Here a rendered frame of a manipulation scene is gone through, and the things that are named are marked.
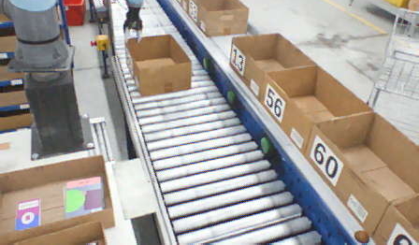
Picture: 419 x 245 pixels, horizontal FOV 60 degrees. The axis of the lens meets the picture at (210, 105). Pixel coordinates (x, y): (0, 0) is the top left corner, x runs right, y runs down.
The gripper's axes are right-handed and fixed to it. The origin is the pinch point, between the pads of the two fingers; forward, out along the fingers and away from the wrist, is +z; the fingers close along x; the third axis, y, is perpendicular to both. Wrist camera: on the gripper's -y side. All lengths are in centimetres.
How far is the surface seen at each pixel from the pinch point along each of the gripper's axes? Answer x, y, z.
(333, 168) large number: 49, 115, -2
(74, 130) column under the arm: -33, 51, 19
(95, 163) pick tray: -26, 71, 21
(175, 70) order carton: 20.0, 19.0, 9.2
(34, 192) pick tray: -49, 75, 29
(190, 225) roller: 3, 106, 25
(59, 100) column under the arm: -38, 51, 3
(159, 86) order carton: 11.9, 19.3, 18.5
